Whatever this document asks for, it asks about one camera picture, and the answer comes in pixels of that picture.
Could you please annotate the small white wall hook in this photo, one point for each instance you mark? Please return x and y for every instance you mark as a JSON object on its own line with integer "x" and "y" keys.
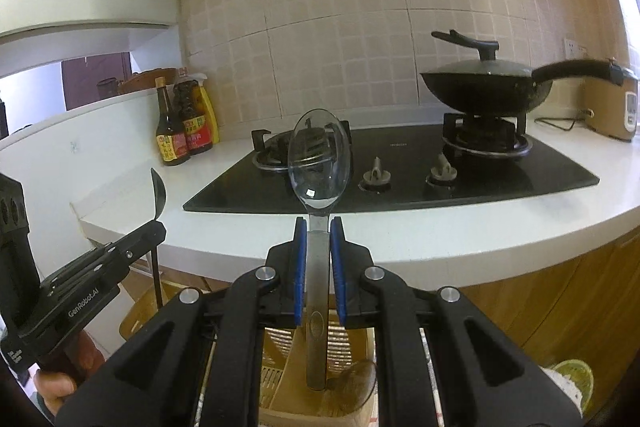
{"x": 75, "y": 146}

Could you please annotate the person's left hand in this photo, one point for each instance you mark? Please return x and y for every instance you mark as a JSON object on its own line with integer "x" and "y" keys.
{"x": 55, "y": 394}

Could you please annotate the beige plastic utensil basket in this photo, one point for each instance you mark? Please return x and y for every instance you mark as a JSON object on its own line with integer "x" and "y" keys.
{"x": 142, "y": 314}

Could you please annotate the dark soy sauce bottle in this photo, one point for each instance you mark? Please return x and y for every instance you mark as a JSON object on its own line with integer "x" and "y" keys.
{"x": 169, "y": 132}

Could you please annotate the yellow bottle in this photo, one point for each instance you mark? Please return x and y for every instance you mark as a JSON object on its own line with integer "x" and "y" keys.
{"x": 211, "y": 112}

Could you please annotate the beige rice cooker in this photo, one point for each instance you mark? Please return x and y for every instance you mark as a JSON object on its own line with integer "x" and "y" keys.
{"x": 605, "y": 112}

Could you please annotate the red label sauce bottle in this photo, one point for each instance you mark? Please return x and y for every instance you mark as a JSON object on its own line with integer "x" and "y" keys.
{"x": 197, "y": 127}

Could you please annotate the white wall socket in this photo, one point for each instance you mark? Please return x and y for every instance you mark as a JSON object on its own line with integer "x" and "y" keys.
{"x": 575, "y": 47}

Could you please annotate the dark metal spoon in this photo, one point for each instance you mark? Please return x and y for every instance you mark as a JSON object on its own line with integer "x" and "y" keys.
{"x": 161, "y": 202}

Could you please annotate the dark red door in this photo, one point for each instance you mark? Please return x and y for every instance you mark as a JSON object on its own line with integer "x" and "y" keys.
{"x": 85, "y": 82}

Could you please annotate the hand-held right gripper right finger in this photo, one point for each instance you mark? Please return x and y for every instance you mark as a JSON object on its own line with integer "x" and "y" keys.
{"x": 337, "y": 267}

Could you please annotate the black glass gas stove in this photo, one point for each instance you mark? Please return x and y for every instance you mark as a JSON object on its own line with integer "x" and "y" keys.
{"x": 400, "y": 167}

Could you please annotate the grey stove knob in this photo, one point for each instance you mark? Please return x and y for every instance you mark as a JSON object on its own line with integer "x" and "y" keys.
{"x": 376, "y": 174}
{"x": 441, "y": 172}

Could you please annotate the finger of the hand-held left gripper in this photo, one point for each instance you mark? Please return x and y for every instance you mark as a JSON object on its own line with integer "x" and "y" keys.
{"x": 135, "y": 244}

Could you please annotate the black wok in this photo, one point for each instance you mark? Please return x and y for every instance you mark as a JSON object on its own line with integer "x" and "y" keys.
{"x": 480, "y": 94}

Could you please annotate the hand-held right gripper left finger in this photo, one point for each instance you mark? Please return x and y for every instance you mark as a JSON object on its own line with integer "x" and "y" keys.
{"x": 300, "y": 267}

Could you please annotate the black burner pan support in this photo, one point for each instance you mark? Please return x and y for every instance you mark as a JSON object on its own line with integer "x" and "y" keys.
{"x": 270, "y": 157}
{"x": 485, "y": 132}

